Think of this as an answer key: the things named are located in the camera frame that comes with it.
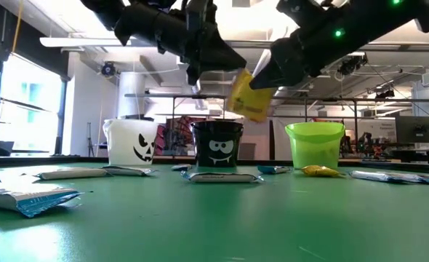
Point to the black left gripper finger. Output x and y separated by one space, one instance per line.
193 74
220 54

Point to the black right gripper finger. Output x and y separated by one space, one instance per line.
272 78

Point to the yellow Sour Patch candy packet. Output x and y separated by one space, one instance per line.
249 102
321 171

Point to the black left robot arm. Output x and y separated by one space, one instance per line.
145 25

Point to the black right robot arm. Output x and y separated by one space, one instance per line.
381 22

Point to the black ceiling spotlight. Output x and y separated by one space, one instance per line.
350 65
108 69

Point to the white cabinet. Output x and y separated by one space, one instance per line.
261 138

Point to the black monster face bucket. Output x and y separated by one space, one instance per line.
218 143

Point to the lime green plastic bucket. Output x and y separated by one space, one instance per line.
315 145

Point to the black metal rack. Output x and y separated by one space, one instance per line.
355 123

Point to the white jack-o-lantern bucket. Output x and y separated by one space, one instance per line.
127 142

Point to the ceiling light strip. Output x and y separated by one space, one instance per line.
85 41

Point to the black tripod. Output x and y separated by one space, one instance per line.
90 140

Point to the black computer monitor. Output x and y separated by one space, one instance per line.
416 129

